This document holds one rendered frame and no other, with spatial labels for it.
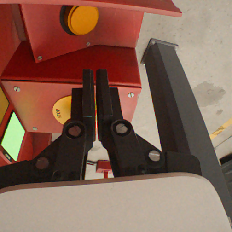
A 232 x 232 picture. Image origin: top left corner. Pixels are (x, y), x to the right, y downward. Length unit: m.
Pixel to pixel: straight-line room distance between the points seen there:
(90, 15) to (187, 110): 0.59
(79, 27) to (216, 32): 1.03
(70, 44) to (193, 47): 1.01
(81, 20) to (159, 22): 0.85
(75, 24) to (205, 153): 0.57
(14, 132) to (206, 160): 0.56
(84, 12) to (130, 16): 0.06
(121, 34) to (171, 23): 0.83
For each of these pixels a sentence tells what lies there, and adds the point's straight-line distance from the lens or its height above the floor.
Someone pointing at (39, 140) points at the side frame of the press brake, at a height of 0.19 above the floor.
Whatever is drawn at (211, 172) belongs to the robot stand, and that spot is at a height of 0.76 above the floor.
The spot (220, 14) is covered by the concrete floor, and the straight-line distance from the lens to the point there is 1.14.
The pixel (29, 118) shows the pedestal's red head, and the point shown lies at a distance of 0.26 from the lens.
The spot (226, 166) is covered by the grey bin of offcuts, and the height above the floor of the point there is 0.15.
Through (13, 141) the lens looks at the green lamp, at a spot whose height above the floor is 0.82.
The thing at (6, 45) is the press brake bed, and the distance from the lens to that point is 0.67.
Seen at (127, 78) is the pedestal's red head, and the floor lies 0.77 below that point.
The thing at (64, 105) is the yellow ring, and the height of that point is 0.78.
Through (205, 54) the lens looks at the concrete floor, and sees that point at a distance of 1.25.
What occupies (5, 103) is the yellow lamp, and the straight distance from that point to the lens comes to 0.22.
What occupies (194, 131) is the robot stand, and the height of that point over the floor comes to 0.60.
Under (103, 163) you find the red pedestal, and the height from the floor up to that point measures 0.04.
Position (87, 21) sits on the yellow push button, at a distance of 0.21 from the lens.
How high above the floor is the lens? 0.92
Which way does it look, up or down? 37 degrees down
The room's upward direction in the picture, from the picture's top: 178 degrees clockwise
